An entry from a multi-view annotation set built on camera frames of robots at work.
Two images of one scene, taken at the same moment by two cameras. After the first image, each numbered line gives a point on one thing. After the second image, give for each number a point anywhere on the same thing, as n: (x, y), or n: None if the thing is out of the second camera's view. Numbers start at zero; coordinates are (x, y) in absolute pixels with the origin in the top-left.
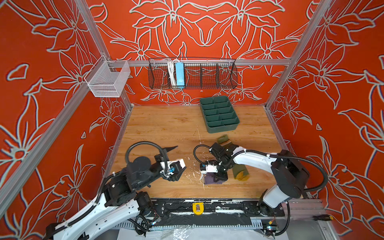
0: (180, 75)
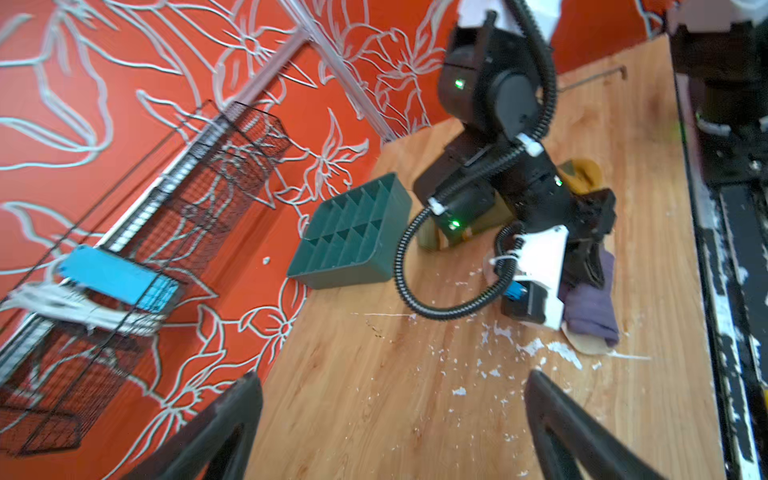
0: (105, 273)
